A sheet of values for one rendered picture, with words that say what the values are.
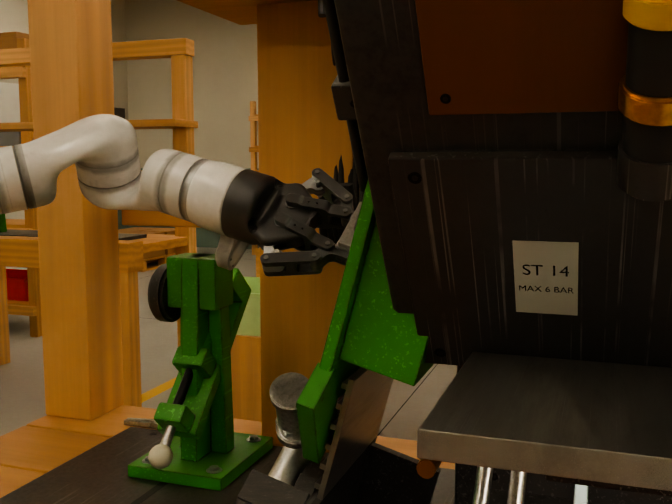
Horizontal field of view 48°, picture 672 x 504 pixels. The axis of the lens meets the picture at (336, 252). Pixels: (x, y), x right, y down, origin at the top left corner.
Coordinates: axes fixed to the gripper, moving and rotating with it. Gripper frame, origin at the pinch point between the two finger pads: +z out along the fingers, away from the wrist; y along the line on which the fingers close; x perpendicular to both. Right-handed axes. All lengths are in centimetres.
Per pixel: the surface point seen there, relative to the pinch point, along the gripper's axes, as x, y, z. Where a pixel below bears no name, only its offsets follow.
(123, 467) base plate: 30.8, -23.6, -24.6
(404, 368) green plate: -3.7, -13.3, 9.8
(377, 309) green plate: -6.6, -10.3, 6.2
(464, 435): -19.8, -23.4, 17.5
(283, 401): -1.1, -18.9, 0.8
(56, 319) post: 39, -6, -52
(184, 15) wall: 664, 734, -649
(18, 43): 279, 257, -395
